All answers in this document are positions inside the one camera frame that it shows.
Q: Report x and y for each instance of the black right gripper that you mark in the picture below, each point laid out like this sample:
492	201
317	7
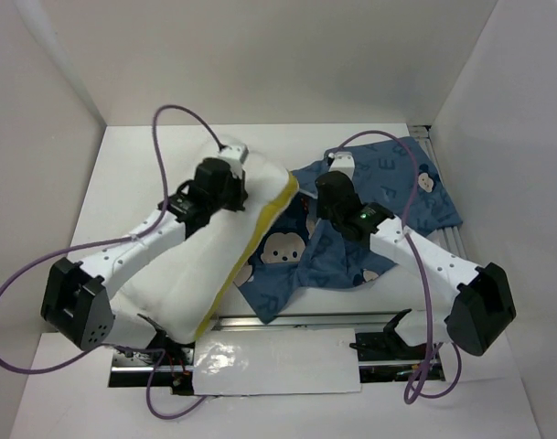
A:
321	212

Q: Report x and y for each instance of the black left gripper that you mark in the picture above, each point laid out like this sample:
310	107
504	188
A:
240	194

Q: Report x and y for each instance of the blue printed pillowcase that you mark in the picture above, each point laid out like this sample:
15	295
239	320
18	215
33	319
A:
321	239

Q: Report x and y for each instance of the white pillow yellow underside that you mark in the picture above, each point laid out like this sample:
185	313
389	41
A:
181	289

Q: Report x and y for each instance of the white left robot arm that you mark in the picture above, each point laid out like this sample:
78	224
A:
78	295

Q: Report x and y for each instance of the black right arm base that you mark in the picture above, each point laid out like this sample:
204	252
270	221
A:
384	357

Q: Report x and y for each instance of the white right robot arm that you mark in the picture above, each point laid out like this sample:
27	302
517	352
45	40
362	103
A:
476	303

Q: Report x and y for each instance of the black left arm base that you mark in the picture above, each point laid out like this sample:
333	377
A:
164	364

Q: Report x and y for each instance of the white glossy cover sheet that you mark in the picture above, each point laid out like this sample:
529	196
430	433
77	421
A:
276	362

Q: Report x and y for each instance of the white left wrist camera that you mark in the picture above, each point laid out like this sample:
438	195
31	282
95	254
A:
235	156

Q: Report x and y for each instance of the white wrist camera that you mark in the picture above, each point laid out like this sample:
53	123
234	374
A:
342	162
235	156

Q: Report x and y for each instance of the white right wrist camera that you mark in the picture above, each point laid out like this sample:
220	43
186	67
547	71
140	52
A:
342	162

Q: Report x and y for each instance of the aluminium front rail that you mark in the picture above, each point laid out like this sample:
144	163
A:
305	320

